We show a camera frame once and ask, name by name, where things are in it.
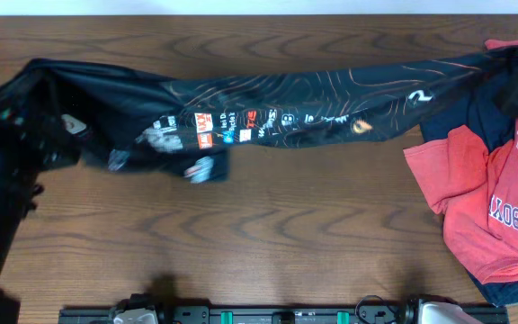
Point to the red printed t-shirt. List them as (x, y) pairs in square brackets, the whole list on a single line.
[(476, 190)]

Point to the black orange-patterned cycling jersey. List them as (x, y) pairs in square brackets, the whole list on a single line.
[(128, 120)]

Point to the navy blue garment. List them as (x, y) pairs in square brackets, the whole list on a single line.
[(478, 112)]

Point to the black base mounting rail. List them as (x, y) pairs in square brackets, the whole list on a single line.
[(373, 314)]

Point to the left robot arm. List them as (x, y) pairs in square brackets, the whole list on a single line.
[(2, 189)]

